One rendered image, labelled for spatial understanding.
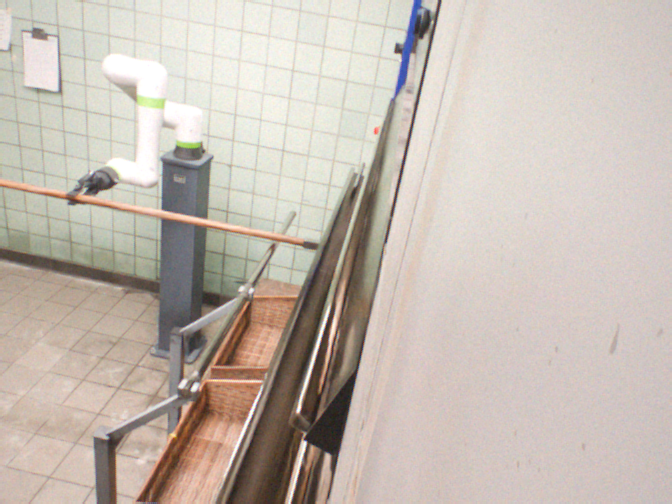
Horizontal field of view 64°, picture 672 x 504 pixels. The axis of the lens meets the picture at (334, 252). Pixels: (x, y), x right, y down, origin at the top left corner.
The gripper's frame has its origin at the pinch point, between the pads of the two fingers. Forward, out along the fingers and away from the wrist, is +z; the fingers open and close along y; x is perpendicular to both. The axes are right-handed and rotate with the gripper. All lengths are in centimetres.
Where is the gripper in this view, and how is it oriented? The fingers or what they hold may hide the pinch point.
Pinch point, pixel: (75, 196)
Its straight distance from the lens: 232.2
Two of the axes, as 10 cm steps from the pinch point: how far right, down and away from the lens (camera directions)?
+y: -1.6, 8.8, 4.4
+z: -1.2, 4.3, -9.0
